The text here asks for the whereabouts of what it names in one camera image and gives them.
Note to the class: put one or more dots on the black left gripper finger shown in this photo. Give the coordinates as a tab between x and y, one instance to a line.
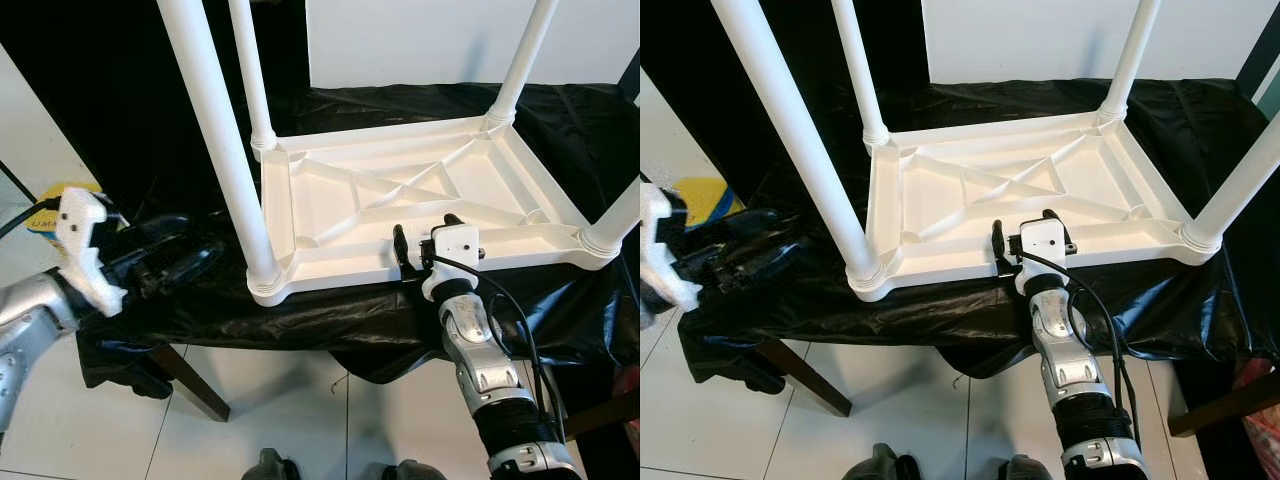
160	230
748	228
188	265
772	262

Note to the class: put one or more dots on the white plastic table top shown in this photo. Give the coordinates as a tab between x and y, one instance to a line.
330	250
940	250

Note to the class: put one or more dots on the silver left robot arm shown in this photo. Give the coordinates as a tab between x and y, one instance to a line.
25	320

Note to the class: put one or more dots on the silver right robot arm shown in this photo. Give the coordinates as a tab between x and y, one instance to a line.
1070	360
480	360

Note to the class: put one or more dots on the yellow cardboard box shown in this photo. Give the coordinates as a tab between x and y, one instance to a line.
60	192
715	190

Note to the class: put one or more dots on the black plastic table cover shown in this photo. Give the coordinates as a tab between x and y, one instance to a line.
1000	320
400	320

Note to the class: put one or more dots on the black door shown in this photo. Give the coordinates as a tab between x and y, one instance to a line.
700	80
100	80

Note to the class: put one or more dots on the grey robot right foot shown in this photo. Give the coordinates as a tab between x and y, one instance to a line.
1018	469
415	471

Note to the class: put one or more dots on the grey robot foot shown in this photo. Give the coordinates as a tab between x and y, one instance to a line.
415	471
272	466
1018	469
880	463

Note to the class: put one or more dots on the grey robot left foot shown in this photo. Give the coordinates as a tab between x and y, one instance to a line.
272	466
880	463

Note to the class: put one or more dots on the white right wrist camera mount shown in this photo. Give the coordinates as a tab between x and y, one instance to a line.
455	245
1043	240

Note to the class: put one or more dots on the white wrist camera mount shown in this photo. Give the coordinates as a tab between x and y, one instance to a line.
85	250
1043	240
665	270
455	245

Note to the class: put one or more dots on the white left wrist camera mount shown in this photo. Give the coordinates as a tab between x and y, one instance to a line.
665	270
85	250

